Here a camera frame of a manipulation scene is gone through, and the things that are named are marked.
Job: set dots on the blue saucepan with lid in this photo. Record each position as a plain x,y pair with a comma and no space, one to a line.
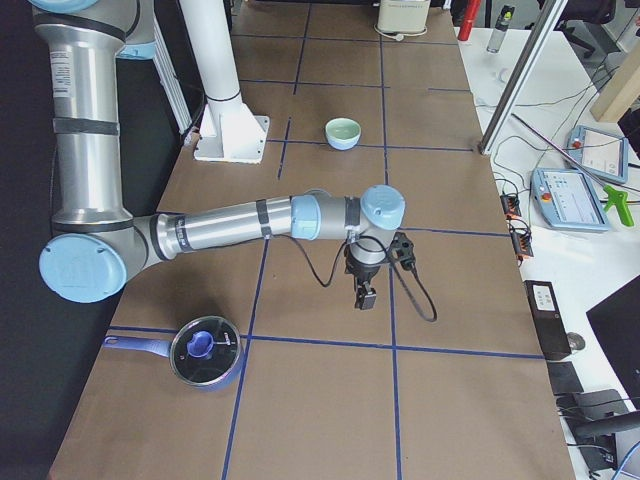
206,353

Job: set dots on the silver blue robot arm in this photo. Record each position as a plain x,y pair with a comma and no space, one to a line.
98,246

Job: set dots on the far blue teach pendant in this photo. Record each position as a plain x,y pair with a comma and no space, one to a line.
604,154

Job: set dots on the green bowl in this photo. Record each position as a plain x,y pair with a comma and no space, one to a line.
343,126

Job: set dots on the black box on desk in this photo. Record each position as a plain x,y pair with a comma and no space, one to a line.
547,320

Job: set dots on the metal stand with green clip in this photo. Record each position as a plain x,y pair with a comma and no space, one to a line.
615,197

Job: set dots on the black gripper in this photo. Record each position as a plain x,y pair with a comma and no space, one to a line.
363,274

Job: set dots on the blue bowl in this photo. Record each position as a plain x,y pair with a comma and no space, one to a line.
340,143

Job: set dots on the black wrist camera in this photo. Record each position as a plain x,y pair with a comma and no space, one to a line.
402,248

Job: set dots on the red bottle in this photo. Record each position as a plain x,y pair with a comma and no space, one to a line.
470,14

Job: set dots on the grey water bottle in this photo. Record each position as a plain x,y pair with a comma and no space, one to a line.
500,28

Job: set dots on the chrome white toaster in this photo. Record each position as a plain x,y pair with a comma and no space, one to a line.
398,19

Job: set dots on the near blue teach pendant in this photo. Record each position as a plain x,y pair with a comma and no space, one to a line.
567,201

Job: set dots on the aluminium frame post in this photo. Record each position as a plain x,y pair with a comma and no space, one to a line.
549,16

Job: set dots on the blue teach pendant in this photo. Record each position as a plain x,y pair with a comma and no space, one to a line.
604,154
567,201

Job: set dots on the white mounting post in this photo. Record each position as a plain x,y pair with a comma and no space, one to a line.
229,131

